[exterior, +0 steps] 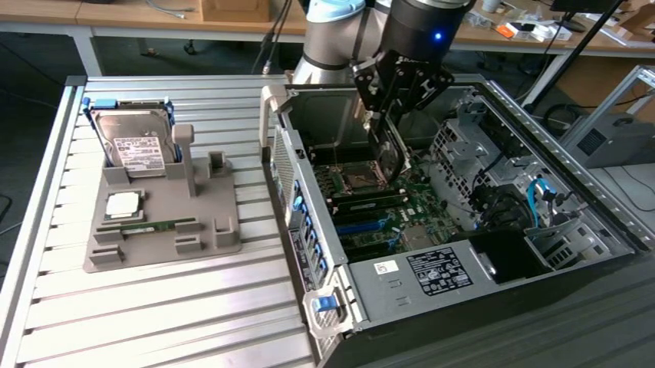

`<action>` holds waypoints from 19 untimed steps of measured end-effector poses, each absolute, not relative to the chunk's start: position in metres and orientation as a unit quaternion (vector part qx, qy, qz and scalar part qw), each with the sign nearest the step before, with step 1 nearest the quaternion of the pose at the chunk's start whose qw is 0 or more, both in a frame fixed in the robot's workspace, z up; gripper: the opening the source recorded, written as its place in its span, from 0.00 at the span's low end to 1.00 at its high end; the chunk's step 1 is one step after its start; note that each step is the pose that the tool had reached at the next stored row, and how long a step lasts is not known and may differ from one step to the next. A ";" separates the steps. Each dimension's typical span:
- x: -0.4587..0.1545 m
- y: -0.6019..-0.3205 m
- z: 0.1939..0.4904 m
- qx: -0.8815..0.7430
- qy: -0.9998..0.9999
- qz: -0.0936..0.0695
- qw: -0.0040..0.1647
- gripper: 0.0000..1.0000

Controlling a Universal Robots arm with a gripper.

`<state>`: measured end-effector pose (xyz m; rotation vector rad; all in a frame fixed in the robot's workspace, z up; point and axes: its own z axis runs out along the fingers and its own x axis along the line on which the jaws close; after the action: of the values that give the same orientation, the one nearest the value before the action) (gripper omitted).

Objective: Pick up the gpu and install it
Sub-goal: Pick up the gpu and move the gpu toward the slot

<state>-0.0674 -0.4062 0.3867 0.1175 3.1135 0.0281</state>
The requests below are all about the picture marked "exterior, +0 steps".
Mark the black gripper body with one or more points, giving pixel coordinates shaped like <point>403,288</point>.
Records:
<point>419,27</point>

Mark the black graphics card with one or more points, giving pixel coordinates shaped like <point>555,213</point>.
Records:
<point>388,153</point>

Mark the white mug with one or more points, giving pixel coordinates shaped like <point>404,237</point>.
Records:
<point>491,4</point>

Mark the small orange box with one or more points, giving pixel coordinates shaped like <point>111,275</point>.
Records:
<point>506,30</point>

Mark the metal drive cage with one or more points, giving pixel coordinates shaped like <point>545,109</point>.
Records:
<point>461,153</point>

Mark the CPU socket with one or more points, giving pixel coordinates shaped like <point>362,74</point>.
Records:
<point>358,179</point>

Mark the white flat box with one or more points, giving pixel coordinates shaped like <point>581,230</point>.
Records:
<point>550,33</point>

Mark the green motherboard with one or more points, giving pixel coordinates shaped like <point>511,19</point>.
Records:
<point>424,199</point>

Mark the black slanted pole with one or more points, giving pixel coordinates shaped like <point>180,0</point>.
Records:
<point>573,57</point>

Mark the black RAM slots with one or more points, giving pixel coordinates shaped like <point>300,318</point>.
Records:
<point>366,203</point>

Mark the brown cardboard box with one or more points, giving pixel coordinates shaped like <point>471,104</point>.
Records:
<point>232,9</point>

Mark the black monitor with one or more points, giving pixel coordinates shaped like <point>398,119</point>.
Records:
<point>583,4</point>

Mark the gray computer tower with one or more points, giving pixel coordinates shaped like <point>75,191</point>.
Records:
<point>614,142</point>

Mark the silver chipset heatsink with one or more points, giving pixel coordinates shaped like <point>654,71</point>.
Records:
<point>422,237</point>

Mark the black plastic shroud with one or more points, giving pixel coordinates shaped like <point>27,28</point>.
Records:
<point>506,257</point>

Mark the hard disk in blue caddy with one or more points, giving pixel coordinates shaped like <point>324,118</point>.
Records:
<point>132,134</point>

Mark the gray disk bay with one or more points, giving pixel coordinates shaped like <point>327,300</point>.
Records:
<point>578,237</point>

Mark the gray parts rack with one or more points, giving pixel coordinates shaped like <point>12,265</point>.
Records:
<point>166,203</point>

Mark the gray power supply unit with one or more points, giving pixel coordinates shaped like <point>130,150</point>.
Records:
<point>388,291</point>

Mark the green RAM stick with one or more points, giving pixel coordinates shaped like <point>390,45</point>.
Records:
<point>152,226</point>

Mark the silver CPU chip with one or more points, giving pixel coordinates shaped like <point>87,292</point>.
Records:
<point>123,205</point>

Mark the blue case latch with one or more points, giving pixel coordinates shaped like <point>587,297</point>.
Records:
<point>323,303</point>

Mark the open black PC case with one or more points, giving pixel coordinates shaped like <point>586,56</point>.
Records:
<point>511,306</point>

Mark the wooden desk white frame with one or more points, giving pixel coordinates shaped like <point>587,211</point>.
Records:
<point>603,48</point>
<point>40,11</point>

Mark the aluminium profile frame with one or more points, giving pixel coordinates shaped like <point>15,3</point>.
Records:
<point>630,84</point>

